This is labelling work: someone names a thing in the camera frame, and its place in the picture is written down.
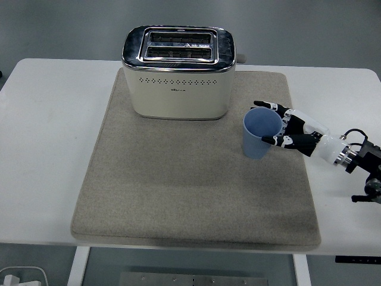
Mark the black table control panel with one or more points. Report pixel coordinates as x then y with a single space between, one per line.
357 259

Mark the white plastic tray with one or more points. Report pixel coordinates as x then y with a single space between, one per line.
41 275

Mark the grey metal plate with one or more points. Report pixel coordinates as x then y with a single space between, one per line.
193 280

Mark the white plug block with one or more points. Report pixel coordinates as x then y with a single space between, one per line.
12 280

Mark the cream and chrome toaster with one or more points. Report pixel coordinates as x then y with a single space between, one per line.
178 95

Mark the blue ribbed plastic cup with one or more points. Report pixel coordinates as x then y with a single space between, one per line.
254 147

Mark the beige fabric mat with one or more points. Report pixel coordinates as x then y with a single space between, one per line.
184 190

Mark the white and black hand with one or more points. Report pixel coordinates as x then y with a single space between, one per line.
326 147

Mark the white table leg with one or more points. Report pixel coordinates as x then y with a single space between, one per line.
78 268
302 271

